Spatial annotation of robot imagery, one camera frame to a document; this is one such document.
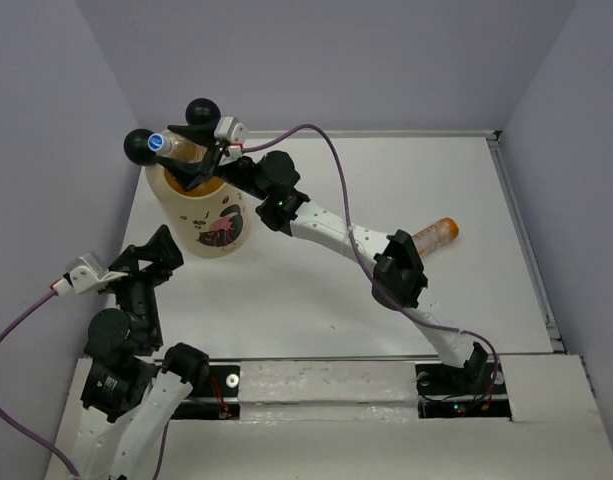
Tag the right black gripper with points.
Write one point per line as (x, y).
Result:
(187, 173)

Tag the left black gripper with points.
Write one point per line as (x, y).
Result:
(163, 248)

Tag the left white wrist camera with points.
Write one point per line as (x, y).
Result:
(85, 274)

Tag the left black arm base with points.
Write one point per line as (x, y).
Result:
(217, 399)

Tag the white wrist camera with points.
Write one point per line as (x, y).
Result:
(233, 133)
(85, 274)

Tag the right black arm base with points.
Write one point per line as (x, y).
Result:
(441, 395)

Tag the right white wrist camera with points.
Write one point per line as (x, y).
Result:
(233, 133)

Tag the cream panda-ear waste bin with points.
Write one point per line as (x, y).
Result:
(209, 221)

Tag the clear bottle white cap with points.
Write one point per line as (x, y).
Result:
(170, 145)

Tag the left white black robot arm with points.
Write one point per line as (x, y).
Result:
(126, 402)

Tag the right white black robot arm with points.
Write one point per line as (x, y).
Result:
(391, 262)

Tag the long orange capped bottle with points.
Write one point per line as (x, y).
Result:
(436, 236)

